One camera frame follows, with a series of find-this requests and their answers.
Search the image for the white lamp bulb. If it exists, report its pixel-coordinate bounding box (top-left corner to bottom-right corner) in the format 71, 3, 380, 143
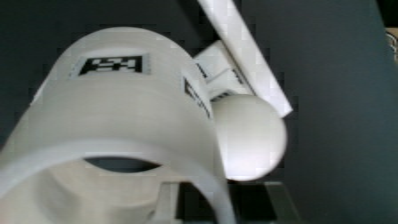
211, 95, 288, 181

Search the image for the white fence frame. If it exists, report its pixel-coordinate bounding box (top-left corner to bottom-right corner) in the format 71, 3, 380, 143
197, 0, 293, 117

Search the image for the white lamp shade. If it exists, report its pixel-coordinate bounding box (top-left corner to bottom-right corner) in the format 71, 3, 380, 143
0, 27, 236, 224

